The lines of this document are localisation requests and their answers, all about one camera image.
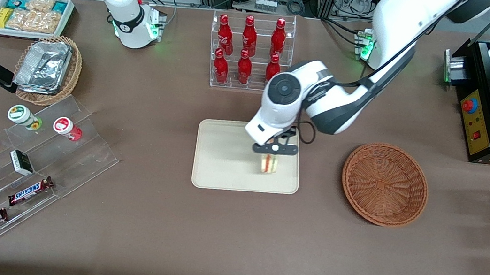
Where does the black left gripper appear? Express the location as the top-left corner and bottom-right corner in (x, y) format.
(271, 126), (300, 148)

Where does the triangular sandwich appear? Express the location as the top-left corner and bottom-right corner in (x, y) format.
(258, 153), (281, 176)

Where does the aluminium foil tray stack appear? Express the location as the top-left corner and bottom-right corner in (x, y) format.
(13, 36), (74, 98)

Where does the beige plastic tray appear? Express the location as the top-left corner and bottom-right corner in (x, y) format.
(190, 113), (307, 201)

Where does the oval light wicker basket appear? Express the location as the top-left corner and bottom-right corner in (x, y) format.
(11, 30), (86, 111)

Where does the round brown wicker basket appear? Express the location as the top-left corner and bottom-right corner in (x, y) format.
(336, 138), (435, 232)

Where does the white rectangular snack bin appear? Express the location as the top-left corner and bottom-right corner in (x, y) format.
(0, 0), (77, 45)

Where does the green lid cup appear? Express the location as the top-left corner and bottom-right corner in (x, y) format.
(6, 103), (45, 132)

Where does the yellow snack packet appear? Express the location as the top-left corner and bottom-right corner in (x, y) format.
(0, 7), (14, 30)

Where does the clear cracker bag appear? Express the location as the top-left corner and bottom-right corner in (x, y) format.
(32, 10), (62, 36)
(25, 0), (55, 14)
(6, 7), (37, 33)

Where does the red cola bottle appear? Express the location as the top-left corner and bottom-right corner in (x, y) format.
(235, 49), (255, 85)
(211, 47), (232, 85)
(240, 15), (260, 58)
(215, 13), (238, 57)
(264, 53), (283, 82)
(269, 17), (289, 60)

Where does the clear acrylic bottle rack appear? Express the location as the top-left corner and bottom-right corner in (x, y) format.
(204, 5), (298, 97)

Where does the red lid cup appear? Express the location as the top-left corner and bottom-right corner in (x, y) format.
(51, 115), (84, 142)

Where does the small black box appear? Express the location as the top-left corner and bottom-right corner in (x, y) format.
(8, 149), (37, 177)

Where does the clear acrylic stepped display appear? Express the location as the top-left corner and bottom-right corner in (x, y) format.
(0, 85), (128, 267)

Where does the white power strip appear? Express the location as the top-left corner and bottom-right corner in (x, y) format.
(253, 0), (279, 13)

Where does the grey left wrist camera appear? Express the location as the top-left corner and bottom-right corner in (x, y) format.
(252, 140), (299, 159)

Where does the coiled grey cable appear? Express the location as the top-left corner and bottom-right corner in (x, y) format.
(286, 0), (307, 16)

